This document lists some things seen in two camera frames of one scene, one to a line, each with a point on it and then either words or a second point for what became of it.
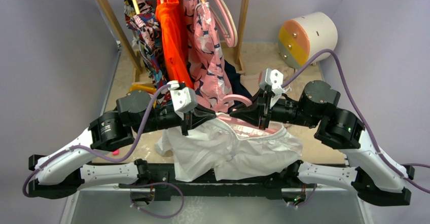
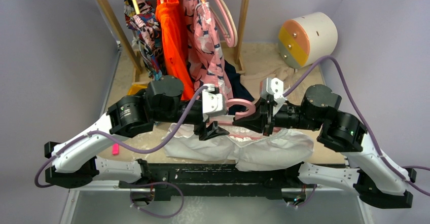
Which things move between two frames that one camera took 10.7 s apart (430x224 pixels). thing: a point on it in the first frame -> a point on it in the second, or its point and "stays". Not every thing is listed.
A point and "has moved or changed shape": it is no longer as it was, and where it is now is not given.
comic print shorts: (147, 29) stays
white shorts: (217, 148) has moved or changed shape
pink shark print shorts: (209, 62) stays
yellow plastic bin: (150, 88) stays
